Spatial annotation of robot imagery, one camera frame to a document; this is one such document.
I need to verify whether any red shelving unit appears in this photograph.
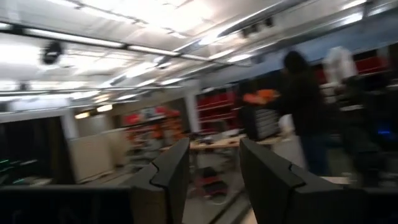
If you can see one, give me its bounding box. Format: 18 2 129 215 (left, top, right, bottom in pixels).
195 90 243 133

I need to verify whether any red stool frame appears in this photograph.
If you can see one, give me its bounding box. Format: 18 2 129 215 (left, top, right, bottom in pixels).
194 166 229 198

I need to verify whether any long wooden-top workbench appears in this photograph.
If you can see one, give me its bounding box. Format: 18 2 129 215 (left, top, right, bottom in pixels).
189 135 284 152

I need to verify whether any standing person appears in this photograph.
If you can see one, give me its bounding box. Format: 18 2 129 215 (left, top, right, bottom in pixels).
273 50 335 177

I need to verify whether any beige cabinet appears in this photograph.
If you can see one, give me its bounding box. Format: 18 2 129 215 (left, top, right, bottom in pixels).
67 130 131 184

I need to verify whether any grey drawer cabinet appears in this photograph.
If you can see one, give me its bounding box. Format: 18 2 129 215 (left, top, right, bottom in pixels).
242 105 280 141

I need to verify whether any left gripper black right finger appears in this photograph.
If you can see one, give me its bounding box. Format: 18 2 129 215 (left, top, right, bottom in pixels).
239 138 398 224

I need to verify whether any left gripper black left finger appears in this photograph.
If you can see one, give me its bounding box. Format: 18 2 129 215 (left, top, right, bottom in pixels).
0 138 191 224

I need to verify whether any rack of grey and red bins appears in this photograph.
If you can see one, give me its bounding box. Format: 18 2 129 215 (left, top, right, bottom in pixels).
123 105 187 162

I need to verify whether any black ceiling camera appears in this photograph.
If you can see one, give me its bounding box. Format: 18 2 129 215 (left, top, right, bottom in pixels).
42 41 64 65

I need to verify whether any orange bin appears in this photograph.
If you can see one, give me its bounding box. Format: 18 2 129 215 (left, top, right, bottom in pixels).
243 89 280 105

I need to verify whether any black curtain partition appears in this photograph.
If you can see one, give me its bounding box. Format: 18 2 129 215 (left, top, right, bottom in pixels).
0 116 74 187

